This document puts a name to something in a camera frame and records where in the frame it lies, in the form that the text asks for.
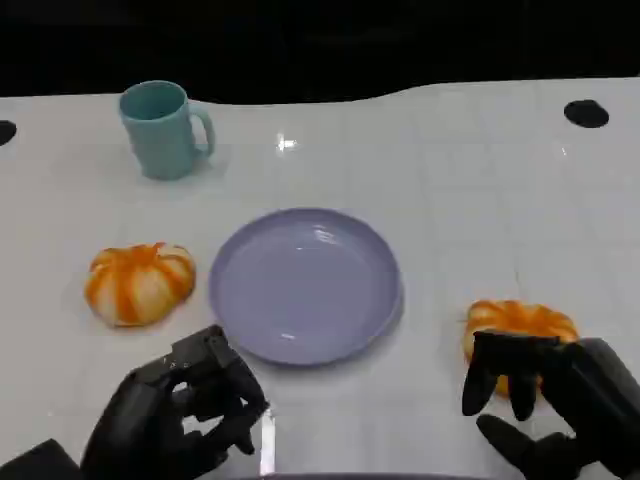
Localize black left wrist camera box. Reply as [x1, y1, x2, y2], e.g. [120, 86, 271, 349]
[0, 438, 82, 480]

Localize orange white toy bread roll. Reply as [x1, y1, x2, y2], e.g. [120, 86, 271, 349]
[462, 299, 580, 399]
[82, 242, 197, 329]

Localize pale green mug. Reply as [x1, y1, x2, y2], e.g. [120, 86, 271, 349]
[118, 80, 217, 181]

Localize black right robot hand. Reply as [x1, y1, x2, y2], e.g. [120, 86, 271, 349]
[461, 330, 640, 480]

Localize lilac plate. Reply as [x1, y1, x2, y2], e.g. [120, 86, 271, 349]
[208, 207, 404, 369]

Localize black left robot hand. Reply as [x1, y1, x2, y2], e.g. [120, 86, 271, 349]
[79, 324, 270, 480]

